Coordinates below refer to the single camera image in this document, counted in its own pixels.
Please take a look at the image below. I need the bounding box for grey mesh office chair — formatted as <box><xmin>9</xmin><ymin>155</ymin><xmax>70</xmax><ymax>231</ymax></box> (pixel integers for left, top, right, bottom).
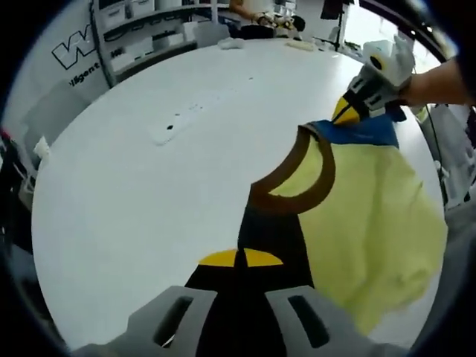
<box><xmin>431</xmin><ymin>106</ymin><xmax>476</xmax><ymax>210</ymax></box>

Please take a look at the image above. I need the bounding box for grey metal storage shelf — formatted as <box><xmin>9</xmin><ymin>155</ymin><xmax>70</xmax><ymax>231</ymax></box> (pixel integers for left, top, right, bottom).
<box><xmin>91</xmin><ymin>0</ymin><xmax>225</xmax><ymax>80</ymax></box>

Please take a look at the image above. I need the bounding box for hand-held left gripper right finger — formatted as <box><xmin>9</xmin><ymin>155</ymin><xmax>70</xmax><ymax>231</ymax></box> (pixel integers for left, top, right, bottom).
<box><xmin>241</xmin><ymin>248</ymin><xmax>410</xmax><ymax>357</ymax></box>

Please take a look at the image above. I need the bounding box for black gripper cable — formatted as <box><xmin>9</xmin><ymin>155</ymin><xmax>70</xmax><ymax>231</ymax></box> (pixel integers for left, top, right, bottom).
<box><xmin>423</xmin><ymin>105</ymin><xmax>448</xmax><ymax>176</ymax></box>

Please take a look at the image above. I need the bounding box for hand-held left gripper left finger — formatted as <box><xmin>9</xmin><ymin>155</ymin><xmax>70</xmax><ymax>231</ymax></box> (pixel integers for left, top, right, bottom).
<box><xmin>70</xmin><ymin>248</ymin><xmax>241</xmax><ymax>357</ymax></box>

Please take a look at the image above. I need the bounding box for black tripod stand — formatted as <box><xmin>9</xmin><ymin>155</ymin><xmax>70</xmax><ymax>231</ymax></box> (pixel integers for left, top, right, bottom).
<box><xmin>315</xmin><ymin>0</ymin><xmax>347</xmax><ymax>52</ymax></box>

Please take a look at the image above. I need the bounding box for group of white cardboard boxes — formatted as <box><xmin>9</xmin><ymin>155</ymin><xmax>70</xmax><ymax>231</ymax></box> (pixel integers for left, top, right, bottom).
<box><xmin>109</xmin><ymin>22</ymin><xmax>199</xmax><ymax>72</ymax></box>

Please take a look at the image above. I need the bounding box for beige folded cloth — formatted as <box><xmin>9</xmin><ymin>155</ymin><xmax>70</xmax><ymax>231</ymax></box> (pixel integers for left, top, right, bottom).
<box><xmin>285</xmin><ymin>39</ymin><xmax>315</xmax><ymax>53</ymax></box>

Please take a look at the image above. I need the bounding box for person's right hand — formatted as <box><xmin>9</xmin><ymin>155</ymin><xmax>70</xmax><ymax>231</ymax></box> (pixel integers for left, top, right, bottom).
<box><xmin>385</xmin><ymin>74</ymin><xmax>425</xmax><ymax>111</ymax></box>

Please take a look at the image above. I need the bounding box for white crumpled cloth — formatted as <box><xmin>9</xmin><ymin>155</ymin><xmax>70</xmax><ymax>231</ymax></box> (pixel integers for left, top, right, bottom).
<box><xmin>217</xmin><ymin>38</ymin><xmax>247</xmax><ymax>51</ymax></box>

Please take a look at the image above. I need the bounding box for black screen panel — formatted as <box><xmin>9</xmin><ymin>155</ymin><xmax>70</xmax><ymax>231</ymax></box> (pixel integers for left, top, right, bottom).
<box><xmin>321</xmin><ymin>0</ymin><xmax>346</xmax><ymax>19</ymax></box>

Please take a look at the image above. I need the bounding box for white paper cup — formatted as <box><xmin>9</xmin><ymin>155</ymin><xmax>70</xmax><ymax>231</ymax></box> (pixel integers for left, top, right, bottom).
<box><xmin>33</xmin><ymin>135</ymin><xmax>52</xmax><ymax>158</ymax></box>

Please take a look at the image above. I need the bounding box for white office chair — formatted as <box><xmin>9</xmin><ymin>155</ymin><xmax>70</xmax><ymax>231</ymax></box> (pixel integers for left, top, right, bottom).
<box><xmin>20</xmin><ymin>80</ymin><xmax>89</xmax><ymax>150</ymax></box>

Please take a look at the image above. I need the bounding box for yellow blue grey garment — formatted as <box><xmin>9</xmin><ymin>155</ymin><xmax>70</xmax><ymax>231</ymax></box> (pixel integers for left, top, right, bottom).
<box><xmin>237</xmin><ymin>118</ymin><xmax>448</xmax><ymax>336</ymax></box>

